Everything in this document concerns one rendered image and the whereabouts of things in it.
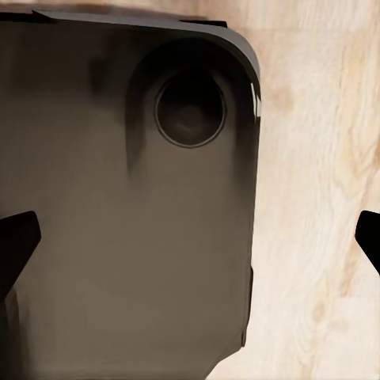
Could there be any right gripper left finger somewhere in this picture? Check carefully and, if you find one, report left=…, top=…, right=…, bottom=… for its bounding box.
left=0, top=211, right=41, bottom=305

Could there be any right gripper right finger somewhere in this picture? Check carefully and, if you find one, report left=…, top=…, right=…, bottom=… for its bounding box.
left=355, top=210, right=380, bottom=275

